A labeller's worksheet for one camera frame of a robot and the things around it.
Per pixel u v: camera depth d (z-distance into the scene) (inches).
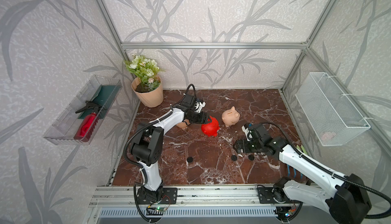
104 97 29.6
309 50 36.8
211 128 35.2
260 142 24.3
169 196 28.7
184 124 30.5
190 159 34.1
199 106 31.8
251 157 34.1
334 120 23.7
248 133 28.5
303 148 35.4
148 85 39.8
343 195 15.1
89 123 23.4
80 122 24.2
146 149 19.2
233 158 34.1
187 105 29.6
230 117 37.3
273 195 28.4
